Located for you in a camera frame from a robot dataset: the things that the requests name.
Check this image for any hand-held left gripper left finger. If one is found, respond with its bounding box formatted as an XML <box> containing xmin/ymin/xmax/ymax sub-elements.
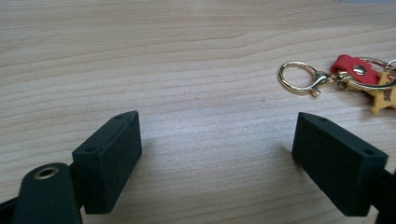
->
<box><xmin>71</xmin><ymin>110</ymin><xmax>143</xmax><ymax>216</ymax></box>

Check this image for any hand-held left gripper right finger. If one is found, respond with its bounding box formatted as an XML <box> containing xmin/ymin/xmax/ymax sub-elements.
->
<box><xmin>291</xmin><ymin>112</ymin><xmax>389</xmax><ymax>217</ymax></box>

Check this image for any gold keychain with red strap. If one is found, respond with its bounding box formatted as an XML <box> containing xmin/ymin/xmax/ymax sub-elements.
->
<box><xmin>277</xmin><ymin>54</ymin><xmax>396</xmax><ymax>116</ymax></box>

